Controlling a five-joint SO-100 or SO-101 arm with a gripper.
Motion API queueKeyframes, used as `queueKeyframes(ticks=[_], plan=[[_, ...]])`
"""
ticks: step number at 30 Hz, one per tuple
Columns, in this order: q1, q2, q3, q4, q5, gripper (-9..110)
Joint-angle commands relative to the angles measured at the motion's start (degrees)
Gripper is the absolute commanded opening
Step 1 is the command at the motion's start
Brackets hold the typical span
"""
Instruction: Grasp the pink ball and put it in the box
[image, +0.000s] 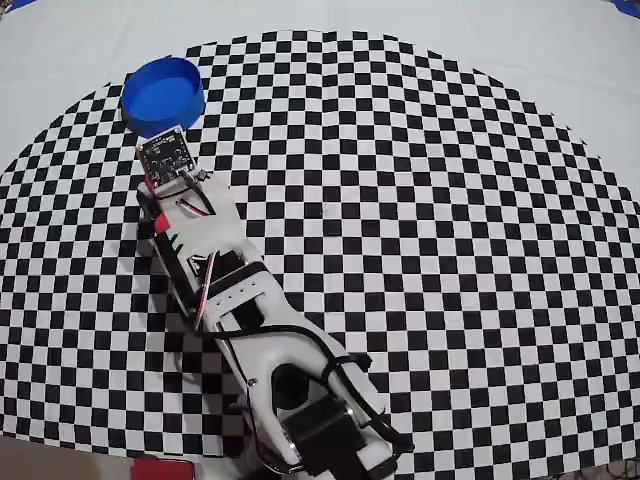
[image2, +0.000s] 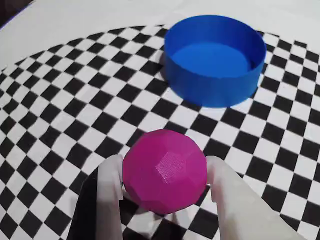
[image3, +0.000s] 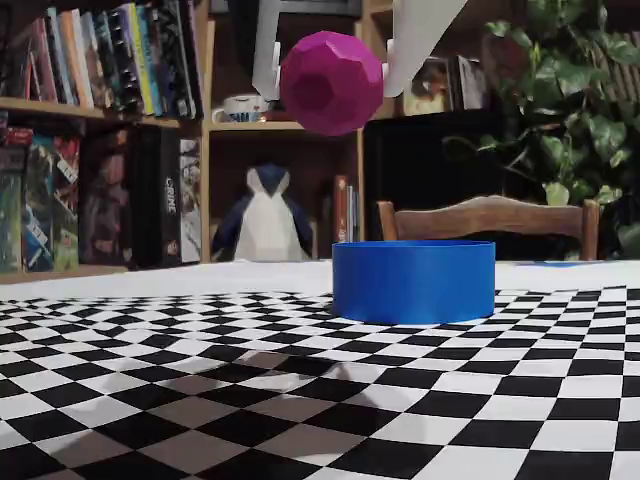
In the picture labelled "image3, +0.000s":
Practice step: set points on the black CRIME game box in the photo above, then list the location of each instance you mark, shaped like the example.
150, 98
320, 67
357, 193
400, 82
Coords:
155, 200

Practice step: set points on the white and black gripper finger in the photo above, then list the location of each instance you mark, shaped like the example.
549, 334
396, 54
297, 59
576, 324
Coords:
267, 50

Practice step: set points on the light wooden bookshelf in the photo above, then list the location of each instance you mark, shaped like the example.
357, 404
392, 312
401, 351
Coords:
206, 200

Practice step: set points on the brown wooden chair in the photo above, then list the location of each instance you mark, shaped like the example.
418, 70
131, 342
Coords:
475, 220

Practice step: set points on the red green game box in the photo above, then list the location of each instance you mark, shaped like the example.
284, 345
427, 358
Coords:
66, 210

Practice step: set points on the white grey illustrated box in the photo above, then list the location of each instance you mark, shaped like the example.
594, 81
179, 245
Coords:
472, 82

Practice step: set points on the blue green game box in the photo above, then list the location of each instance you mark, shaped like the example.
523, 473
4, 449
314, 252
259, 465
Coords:
39, 210

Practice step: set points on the dark brown game box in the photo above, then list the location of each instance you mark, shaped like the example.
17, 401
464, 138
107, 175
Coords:
105, 200

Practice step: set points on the blue tape strip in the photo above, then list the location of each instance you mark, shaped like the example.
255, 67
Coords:
555, 264

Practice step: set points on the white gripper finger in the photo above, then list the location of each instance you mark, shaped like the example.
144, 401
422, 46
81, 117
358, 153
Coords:
420, 40

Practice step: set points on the beige illustrated box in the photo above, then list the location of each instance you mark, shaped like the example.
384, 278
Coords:
427, 90

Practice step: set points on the small red box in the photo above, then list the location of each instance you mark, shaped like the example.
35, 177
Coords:
20, 136

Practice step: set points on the colourful slanted book row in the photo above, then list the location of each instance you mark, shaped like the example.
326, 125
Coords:
100, 60

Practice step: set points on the blue white paper penguin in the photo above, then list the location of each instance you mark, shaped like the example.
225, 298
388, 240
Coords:
265, 225

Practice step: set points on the red spined upright book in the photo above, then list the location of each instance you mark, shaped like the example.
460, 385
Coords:
341, 210

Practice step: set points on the blue spined upright book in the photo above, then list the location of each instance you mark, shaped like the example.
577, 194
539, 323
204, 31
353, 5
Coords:
354, 215

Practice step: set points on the white patterned mug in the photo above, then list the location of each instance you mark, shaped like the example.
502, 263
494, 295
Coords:
245, 110

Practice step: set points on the white grey game box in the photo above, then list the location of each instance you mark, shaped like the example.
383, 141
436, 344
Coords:
190, 200

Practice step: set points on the pink faceted ball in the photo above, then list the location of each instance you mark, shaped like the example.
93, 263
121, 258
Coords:
330, 85

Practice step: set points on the checkerboard printed white mat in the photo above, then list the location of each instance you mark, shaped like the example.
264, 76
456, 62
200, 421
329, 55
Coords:
320, 400

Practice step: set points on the green leafy pothos plant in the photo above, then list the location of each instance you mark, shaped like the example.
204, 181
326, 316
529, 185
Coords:
575, 75

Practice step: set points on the blue round box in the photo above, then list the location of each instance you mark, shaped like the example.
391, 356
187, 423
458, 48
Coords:
415, 285

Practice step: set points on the dark brown cabinet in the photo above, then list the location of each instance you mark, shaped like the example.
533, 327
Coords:
400, 165

